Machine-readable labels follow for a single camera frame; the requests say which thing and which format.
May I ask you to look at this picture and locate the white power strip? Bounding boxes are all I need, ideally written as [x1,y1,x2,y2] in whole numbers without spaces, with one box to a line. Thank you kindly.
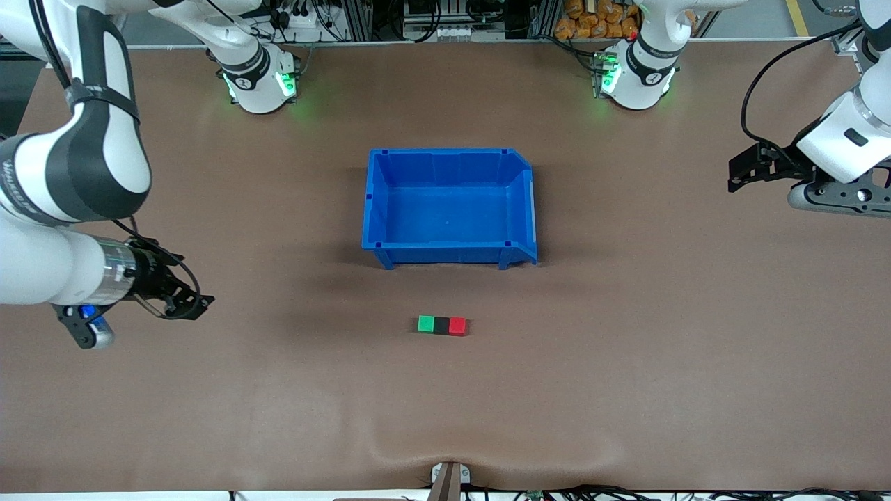
[282,7,328,32]

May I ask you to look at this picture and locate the orange snack bags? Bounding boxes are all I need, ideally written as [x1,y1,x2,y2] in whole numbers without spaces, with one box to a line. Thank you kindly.
[555,0,641,39]

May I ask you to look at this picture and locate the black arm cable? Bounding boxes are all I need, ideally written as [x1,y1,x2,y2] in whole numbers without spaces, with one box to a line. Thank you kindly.
[741,21,864,164]
[28,0,204,317]

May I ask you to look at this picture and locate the aluminium frame post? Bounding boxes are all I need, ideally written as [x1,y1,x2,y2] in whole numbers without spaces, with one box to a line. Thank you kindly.
[529,0,561,39]
[334,0,373,41]

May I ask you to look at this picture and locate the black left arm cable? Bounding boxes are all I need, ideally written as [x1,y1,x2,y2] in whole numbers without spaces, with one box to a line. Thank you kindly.
[741,21,864,164]

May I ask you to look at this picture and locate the metal table clamp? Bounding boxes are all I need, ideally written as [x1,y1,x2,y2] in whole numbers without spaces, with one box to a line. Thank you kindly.
[430,461,471,501]

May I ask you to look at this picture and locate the brown table mat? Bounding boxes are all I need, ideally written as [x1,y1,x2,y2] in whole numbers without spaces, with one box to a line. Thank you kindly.
[0,38,891,493]

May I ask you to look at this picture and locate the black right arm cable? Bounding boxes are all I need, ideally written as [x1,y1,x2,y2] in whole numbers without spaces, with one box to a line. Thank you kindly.
[28,0,204,317]

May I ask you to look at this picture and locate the blue plastic bin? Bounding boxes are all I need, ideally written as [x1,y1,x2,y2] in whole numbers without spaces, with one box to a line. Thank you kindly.
[361,148,539,270]

